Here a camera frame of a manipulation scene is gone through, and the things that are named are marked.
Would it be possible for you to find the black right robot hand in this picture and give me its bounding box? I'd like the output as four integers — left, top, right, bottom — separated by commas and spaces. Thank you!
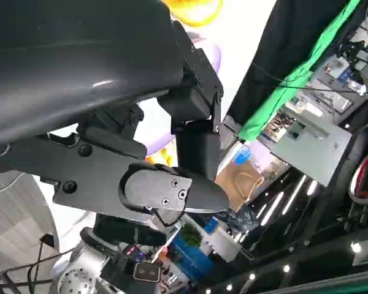
91, 214, 169, 246

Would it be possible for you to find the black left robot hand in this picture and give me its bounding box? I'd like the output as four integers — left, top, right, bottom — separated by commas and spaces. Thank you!
0, 0, 231, 227

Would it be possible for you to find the orange white toy bread roll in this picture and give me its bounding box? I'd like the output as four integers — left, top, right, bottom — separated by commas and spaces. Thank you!
147, 148, 174, 168
167, 0, 224, 27

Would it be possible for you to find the green plant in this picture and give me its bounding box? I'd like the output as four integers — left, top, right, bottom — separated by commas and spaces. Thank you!
180, 224, 204, 246

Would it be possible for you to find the blue box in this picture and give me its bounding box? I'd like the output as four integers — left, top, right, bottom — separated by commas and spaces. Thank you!
167, 232, 217, 287

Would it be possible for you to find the brown paper bag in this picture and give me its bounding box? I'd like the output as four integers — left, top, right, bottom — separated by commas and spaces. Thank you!
215, 161, 265, 213

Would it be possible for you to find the lilac plate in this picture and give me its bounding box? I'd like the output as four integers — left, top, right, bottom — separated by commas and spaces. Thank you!
134, 30, 224, 157

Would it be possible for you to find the green cloth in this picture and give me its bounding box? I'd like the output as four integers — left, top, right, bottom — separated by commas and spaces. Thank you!
237, 0, 362, 142

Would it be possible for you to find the black backdrop curtain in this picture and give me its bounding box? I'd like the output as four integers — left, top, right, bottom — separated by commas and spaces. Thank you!
226, 0, 352, 123

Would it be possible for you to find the grey desk panel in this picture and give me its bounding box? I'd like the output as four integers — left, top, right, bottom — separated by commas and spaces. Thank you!
269, 102, 353, 187

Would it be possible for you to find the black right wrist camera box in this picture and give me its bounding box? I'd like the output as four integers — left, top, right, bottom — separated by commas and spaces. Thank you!
110, 255, 162, 283

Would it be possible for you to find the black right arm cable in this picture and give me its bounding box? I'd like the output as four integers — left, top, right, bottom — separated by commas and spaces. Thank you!
0, 234, 77, 294

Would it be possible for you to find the thin black background cable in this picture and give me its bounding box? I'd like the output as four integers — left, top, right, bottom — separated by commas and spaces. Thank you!
250, 62, 366, 94

